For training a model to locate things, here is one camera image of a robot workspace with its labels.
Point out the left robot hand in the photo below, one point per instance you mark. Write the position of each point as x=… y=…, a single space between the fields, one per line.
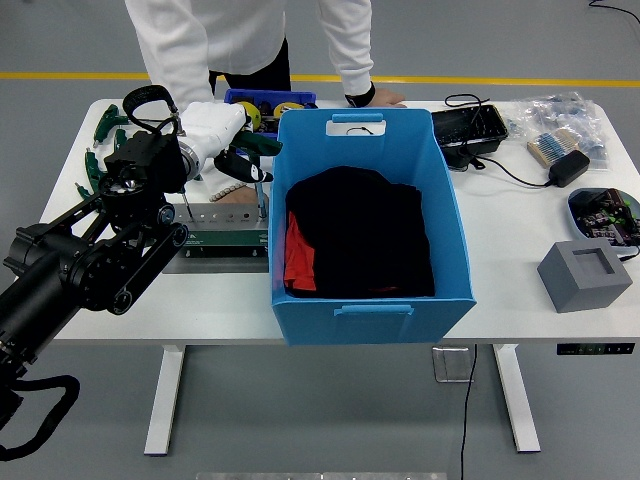
x=215 y=122

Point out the person's right hand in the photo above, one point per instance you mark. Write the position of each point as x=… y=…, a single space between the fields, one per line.
x=250 y=196

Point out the person's left hand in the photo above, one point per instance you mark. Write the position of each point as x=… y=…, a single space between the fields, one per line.
x=387 y=98

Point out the grey green wrench stand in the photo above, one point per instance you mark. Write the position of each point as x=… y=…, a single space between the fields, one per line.
x=225 y=237

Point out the person's right forearm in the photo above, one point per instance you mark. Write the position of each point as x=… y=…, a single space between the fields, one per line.
x=175 y=85

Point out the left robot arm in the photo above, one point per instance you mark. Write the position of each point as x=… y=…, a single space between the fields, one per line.
x=135 y=160

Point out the person's left forearm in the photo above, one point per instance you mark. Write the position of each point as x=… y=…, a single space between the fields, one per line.
x=357 y=70

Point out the large blue folding box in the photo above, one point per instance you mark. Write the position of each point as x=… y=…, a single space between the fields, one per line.
x=370 y=325

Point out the black wristband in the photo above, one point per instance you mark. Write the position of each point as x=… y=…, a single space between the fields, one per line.
x=362 y=96

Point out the yellow lemon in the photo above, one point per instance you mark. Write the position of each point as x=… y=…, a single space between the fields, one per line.
x=252 y=115

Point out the dark brown cylinder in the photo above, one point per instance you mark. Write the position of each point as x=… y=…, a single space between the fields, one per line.
x=266 y=108

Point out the small blue parts bin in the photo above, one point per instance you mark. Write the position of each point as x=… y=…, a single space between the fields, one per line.
x=280 y=95

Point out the yellow tape roll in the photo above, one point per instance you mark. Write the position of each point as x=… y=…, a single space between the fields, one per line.
x=287 y=109

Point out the red cloth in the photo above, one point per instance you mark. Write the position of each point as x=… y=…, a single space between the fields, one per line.
x=300 y=255

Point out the black plastic tray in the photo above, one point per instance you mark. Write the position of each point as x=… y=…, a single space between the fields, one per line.
x=467 y=125

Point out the person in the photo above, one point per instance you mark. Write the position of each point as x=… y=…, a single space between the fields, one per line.
x=240 y=30

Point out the black cloth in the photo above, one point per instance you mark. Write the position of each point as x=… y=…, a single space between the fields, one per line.
x=365 y=230

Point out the resistor strip bundle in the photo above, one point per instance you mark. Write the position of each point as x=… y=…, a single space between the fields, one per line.
x=552 y=146

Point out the clear bag of blue parts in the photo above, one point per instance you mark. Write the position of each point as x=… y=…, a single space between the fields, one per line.
x=560 y=112

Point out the black power adapter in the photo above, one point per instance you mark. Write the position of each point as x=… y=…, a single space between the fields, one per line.
x=569 y=169

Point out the white table leg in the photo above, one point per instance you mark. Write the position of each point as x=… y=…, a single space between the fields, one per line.
x=517 y=400
x=162 y=400

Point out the light blue bowl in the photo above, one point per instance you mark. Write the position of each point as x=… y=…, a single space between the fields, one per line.
x=575 y=222

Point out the pile of circuit boards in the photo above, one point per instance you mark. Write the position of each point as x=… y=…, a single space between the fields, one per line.
x=607 y=215

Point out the metal floor outlet cover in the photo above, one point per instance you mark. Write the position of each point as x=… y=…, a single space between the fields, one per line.
x=452 y=364

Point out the grey cube block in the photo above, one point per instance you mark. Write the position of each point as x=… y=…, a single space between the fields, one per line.
x=575 y=285

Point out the black table control panel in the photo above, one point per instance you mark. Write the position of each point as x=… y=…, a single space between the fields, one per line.
x=595 y=349

